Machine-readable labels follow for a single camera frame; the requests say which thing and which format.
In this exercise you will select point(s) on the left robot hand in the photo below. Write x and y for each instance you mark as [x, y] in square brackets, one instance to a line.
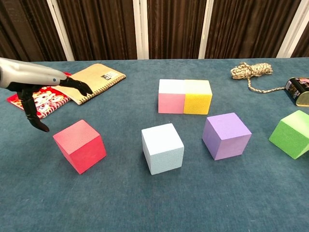
[29, 75]

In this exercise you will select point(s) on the red foam cube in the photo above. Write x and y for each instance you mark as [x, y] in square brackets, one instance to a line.
[79, 147]

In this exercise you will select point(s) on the yellow foam cube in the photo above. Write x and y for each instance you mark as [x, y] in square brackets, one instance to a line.
[196, 102]

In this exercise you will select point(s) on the purple foam cube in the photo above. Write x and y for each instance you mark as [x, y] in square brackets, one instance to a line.
[224, 137]

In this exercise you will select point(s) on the red spiral notebook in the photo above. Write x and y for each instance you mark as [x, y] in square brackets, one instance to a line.
[50, 99]

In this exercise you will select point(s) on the tan kraft spiral notebook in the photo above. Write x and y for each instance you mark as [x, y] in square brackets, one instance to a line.
[96, 77]

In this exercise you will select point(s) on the dark brown curtain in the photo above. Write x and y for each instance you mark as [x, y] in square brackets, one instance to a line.
[101, 26]

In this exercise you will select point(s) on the pink foam cube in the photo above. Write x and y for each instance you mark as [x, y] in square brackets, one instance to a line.
[171, 101]

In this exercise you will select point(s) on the light blue foam cube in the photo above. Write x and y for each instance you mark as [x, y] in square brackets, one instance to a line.
[161, 149]

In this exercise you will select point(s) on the teal felt table mat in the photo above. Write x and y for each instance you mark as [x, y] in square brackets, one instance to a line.
[120, 198]

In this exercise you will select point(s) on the green foam cube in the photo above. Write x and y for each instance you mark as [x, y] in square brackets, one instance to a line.
[289, 137]

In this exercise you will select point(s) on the black and gold tin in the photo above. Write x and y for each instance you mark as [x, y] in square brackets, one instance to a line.
[298, 93]

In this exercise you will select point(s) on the white metal frame post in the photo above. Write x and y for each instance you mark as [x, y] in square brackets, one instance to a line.
[293, 31]
[60, 31]
[141, 29]
[205, 29]

